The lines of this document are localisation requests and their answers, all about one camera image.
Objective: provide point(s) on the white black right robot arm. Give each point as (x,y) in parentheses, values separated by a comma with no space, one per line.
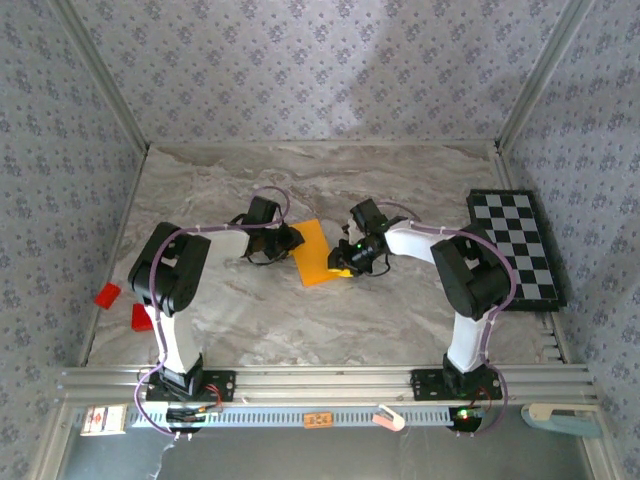
(467,340)

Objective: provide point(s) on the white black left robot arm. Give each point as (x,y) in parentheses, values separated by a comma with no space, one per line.
(180,340)

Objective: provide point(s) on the large red block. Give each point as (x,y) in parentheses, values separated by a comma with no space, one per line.
(141,318)

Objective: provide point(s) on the orange tag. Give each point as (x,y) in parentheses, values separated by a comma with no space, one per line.
(318,420)

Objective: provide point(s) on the pink white clip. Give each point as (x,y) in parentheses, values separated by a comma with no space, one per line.
(389,419)

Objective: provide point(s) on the black grey checkerboard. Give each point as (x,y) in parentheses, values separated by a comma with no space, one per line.
(520,250)

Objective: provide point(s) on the small red block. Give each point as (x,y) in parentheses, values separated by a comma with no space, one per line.
(108,296)

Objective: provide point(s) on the white card with red print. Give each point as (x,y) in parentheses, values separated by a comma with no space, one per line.
(104,419)

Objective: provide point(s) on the teal beige tool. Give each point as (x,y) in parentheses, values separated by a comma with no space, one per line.
(565,422)

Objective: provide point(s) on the aluminium mounting rail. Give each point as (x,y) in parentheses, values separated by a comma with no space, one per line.
(320,385)

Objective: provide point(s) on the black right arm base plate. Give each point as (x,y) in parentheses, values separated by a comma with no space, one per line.
(422,385)

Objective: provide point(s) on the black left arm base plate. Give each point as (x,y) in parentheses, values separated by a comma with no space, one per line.
(225,385)

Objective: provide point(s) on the aluminium frame post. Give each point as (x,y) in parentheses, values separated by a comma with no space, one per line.
(100,75)
(542,75)

